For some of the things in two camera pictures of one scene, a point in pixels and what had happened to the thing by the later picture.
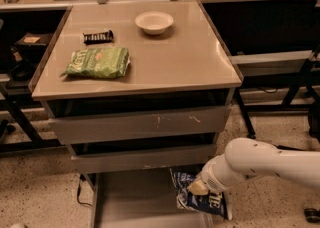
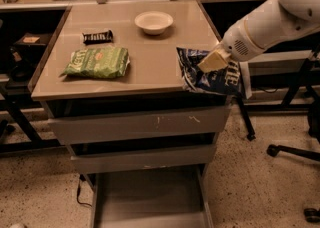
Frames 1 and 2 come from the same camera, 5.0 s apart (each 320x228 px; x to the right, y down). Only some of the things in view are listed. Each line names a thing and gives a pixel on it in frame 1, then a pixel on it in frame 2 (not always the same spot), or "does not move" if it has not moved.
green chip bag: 99,62 does not move
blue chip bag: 212,203 to 226,81
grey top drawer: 140,125 does not move
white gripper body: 211,179 to 237,42
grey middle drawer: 166,158 does not move
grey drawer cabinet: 135,90 does not move
